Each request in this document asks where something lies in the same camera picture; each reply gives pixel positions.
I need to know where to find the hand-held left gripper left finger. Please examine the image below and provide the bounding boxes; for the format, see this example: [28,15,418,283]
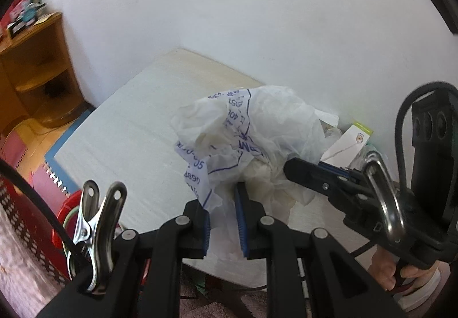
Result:
[35,201,212,318]

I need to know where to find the metal spring clip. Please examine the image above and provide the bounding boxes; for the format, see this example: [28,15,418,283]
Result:
[361,151,407,244]
[68,180,128,295]

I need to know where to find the items on shelf top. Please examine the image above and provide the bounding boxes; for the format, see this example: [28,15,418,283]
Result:
[7,3,47,40]

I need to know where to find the white plastic bag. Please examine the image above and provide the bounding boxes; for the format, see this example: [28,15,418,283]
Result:
[171,85,340,229]

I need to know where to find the person's right hand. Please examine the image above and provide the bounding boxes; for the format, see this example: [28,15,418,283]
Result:
[372,246,435,293]

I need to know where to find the person's pink fleece clothing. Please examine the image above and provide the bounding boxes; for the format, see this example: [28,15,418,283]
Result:
[179,264,273,318]

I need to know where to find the white box food pictures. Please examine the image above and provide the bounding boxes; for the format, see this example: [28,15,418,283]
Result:
[321,120,375,168]

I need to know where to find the red cardboard box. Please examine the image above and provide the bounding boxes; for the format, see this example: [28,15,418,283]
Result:
[6,0,31,25]

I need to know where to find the black cable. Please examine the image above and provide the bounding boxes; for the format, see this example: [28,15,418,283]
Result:
[0,157,84,268]
[395,81,458,193]

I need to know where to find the blue foam mat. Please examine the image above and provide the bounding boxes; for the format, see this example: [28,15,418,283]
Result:
[44,106,98,197]

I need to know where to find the light wooden table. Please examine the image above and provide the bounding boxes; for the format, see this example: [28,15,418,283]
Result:
[53,48,398,292]

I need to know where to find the wooden corner shelf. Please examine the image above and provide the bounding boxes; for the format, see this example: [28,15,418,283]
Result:
[0,11,95,132]

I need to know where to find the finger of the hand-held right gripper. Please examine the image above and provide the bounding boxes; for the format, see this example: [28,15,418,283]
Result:
[319,160,365,180]
[284,157,366,203]

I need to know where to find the red bin with green rim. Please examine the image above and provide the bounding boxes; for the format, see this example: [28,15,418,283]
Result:
[52,189,124,270]

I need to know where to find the white ribbed wristband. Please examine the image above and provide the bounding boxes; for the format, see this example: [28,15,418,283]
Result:
[397,262,449,313]

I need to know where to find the polka dot bed sheet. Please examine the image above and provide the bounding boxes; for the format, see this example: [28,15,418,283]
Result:
[0,157,70,284]

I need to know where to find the pink foam mat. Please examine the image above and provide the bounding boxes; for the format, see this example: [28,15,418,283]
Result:
[30,164,83,207]
[0,126,30,169]

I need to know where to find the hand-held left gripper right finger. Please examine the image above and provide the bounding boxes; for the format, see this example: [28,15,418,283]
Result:
[234,182,409,318]

